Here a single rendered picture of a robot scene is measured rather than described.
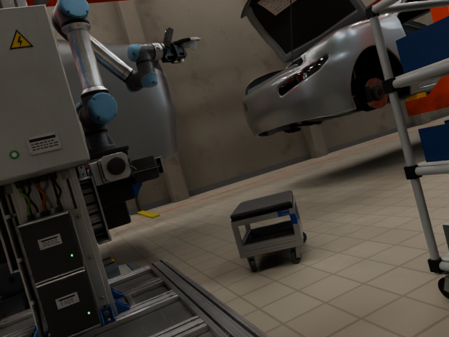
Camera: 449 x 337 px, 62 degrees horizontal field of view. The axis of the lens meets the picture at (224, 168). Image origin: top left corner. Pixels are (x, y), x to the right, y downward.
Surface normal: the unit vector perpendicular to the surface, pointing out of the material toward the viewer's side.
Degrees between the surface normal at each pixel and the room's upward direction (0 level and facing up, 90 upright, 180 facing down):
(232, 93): 90
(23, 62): 90
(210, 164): 90
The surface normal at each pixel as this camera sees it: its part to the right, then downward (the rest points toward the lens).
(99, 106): 0.61, 0.00
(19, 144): 0.35, -0.06
